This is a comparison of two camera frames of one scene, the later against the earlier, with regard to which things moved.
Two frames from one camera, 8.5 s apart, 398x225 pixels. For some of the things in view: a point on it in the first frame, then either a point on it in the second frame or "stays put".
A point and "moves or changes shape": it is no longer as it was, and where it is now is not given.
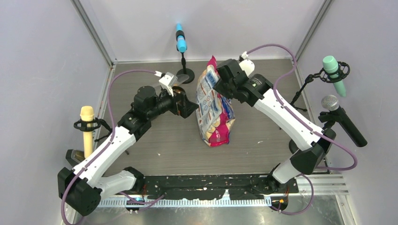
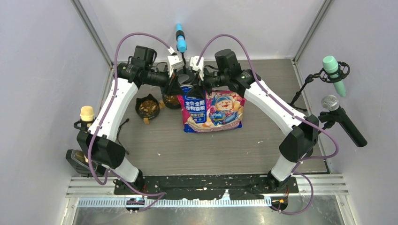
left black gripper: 184,109 to 174,87
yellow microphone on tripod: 88,123 stays put
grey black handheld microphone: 331,103 stays put
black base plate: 207,187 stays put
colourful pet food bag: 215,113 moves or changes shape
